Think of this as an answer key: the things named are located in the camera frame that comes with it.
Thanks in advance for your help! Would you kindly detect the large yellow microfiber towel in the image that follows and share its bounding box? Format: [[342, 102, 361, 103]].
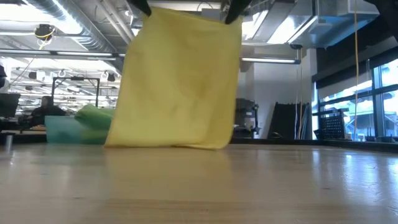
[[104, 6, 243, 151]]

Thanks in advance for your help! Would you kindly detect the green microfiber towel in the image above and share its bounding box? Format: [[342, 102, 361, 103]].
[[73, 103, 116, 132]]

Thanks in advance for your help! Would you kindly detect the long ceiling strip light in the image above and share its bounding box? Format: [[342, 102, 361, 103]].
[[0, 48, 302, 65]]

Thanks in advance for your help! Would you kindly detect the dark equipment cabinet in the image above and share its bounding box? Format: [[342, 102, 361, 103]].
[[233, 98, 261, 139]]

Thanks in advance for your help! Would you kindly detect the black folding panel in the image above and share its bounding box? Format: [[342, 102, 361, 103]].
[[267, 101, 312, 139]]

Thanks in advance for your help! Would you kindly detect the person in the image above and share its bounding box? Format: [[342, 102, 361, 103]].
[[28, 95, 67, 128]]

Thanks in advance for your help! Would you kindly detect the teal plastic bin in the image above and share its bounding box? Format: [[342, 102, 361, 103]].
[[44, 115, 110, 145]]

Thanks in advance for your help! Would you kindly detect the black perforated crate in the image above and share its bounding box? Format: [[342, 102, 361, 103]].
[[318, 114, 346, 140]]

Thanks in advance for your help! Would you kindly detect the dark computer monitor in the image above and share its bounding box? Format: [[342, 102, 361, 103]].
[[0, 93, 21, 118]]

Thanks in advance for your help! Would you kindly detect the rectangular silver air duct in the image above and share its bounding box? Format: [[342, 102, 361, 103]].
[[242, 0, 382, 49]]

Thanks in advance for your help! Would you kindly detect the round silver air duct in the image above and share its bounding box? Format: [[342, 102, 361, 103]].
[[24, 0, 137, 75]]

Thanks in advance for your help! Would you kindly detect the ceiling cord reel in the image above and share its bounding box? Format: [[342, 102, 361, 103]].
[[34, 24, 57, 42]]

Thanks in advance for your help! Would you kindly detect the black rig frame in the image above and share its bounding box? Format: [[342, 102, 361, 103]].
[[50, 76, 101, 108]]

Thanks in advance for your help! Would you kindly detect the yellow hanging cord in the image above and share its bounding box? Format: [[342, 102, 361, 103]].
[[353, 0, 360, 141]]

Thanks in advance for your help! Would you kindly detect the black aluminium table frame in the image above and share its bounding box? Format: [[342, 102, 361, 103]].
[[0, 133, 398, 154]]

